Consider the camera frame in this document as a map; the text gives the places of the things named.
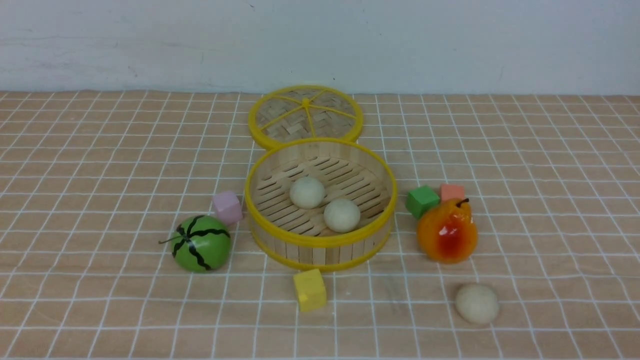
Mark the white bun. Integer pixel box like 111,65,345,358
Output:
289,176,325,210
323,198,361,233
454,284,500,326

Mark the bamboo steamer tray yellow rim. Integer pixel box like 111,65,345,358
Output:
244,137,398,272

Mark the bamboo steamer lid yellow rim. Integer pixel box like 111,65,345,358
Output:
247,85,364,150

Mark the pink cube block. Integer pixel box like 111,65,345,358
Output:
212,191,243,225

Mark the green cube block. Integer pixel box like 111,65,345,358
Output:
405,186,441,220

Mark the yellow cube block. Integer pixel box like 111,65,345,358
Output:
293,268,327,312

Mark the salmon cube block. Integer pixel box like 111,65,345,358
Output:
439,183,466,203

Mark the green toy watermelon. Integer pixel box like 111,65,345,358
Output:
158,214,232,272

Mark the orange toy pear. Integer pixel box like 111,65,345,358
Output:
416,198,479,264

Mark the checked orange tablecloth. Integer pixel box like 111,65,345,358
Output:
0,91,640,360

